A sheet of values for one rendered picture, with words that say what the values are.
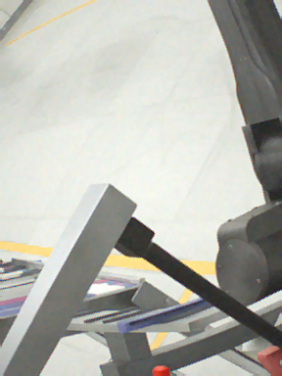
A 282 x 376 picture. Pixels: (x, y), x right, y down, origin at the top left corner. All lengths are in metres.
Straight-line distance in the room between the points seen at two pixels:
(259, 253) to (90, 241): 0.34
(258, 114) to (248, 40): 0.06
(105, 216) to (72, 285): 0.03
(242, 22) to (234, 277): 0.21
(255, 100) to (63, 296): 0.42
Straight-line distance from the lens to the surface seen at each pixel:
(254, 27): 0.72
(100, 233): 0.34
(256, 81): 0.72
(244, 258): 0.67
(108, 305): 1.60
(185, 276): 0.37
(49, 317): 0.33
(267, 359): 0.80
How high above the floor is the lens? 1.48
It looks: 23 degrees down
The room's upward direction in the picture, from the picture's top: 53 degrees counter-clockwise
